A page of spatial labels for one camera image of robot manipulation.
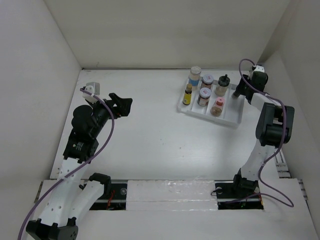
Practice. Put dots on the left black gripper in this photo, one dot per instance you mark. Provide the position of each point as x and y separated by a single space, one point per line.
124 102

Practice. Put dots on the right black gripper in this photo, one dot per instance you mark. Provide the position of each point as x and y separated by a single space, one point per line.
240 89

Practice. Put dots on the black pepper grinder bottle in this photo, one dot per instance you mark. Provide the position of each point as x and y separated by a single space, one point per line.
235 95

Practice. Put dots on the black lid cream jar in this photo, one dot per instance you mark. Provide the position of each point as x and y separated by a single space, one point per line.
222 85

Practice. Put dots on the pink lid spice jar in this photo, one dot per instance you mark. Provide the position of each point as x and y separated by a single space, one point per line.
217 108

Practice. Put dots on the white lid red logo jar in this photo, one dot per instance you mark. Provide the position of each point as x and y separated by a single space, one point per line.
207 81

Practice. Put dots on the red logo dark jar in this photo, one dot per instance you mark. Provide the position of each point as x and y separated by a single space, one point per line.
204 96

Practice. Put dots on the blue label silver lid jar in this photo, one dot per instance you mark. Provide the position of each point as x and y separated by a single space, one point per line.
194 76

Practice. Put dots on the yellow label brown cap bottle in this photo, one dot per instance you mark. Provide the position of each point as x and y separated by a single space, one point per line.
187 94

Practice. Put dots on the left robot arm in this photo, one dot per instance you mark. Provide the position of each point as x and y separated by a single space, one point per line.
69 201

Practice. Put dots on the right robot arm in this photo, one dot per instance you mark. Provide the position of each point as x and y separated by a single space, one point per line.
242 187

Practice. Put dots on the white divided organizer tray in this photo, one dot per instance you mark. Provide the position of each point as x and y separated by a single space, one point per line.
232 110

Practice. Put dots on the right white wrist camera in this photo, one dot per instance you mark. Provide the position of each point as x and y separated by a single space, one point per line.
256 68

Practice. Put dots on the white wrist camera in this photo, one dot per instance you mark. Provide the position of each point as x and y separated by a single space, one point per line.
90 89
256 68

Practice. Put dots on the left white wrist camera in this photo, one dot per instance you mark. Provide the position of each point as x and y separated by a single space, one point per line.
90 89

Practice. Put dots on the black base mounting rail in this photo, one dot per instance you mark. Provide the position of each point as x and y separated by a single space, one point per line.
171 195

